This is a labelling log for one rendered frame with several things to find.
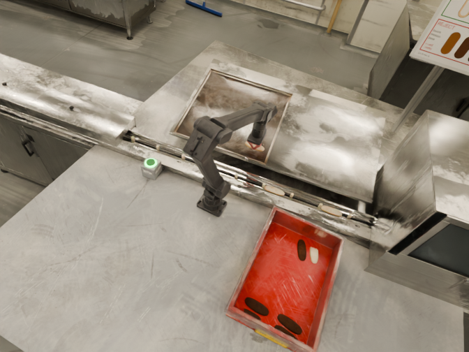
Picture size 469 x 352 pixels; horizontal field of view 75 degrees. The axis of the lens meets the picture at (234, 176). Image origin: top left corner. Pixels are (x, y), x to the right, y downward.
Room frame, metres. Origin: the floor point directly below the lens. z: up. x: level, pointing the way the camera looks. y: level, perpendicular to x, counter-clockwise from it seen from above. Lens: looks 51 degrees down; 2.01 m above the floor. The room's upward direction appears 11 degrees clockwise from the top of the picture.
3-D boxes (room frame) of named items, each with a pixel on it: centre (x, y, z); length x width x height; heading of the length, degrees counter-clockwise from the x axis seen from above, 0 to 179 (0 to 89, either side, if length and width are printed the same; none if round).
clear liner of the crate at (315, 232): (0.48, -0.28, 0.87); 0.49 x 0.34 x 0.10; 163
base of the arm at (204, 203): (0.75, 0.08, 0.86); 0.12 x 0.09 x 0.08; 73
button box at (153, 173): (0.87, 0.39, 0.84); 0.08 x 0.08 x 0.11; 79
